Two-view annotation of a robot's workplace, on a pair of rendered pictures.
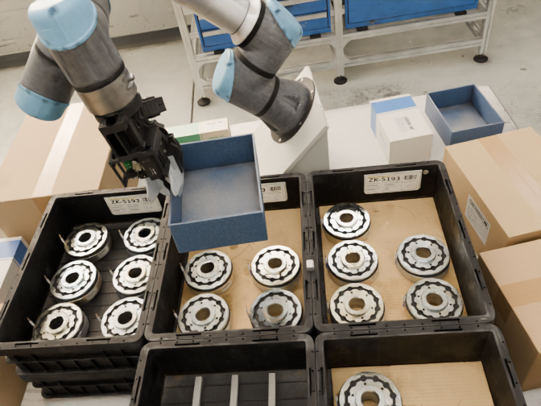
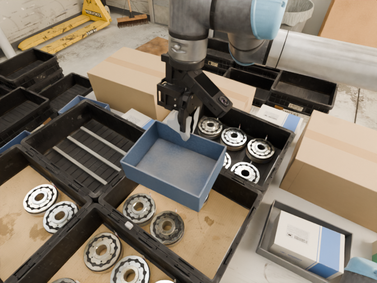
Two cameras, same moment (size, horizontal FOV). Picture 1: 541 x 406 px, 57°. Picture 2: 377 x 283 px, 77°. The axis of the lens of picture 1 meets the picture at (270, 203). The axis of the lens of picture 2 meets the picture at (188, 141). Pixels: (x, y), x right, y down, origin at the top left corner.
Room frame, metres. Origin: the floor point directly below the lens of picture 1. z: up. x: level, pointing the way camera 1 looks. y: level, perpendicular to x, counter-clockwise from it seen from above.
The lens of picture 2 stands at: (0.81, -0.21, 1.56)
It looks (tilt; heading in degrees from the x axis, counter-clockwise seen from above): 49 degrees down; 115
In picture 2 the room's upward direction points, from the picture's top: straight up
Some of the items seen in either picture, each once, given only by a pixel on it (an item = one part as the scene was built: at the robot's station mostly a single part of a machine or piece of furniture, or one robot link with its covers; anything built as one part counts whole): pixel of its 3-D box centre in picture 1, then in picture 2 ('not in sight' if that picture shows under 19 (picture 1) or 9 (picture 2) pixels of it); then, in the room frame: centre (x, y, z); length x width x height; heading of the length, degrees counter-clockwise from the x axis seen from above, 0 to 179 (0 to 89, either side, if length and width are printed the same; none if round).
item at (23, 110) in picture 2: not in sight; (25, 134); (-0.67, 0.31, 0.37); 0.40 x 0.30 x 0.45; 86
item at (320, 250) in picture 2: not in sight; (304, 243); (1.05, 0.19, 0.75); 0.20 x 0.12 x 0.09; 1
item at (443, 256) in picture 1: (423, 254); not in sight; (0.59, -0.28, 0.86); 0.10 x 0.10 x 0.01
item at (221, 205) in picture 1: (217, 189); (175, 162); (0.64, 0.09, 1.10); 0.20 x 0.15 x 0.07; 178
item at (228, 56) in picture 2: not in sight; (218, 64); (0.18, 1.81, 0.31); 0.40 x 0.30 x 0.34; 176
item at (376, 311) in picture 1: (357, 305); (102, 250); (0.51, -0.12, 0.86); 0.10 x 0.10 x 0.01
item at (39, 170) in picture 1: (75, 171); (348, 168); (1.15, 0.53, 0.80); 0.40 x 0.30 x 0.20; 174
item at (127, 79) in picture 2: not in sight; (139, 84); (0.11, 0.66, 0.80); 0.40 x 0.30 x 0.20; 178
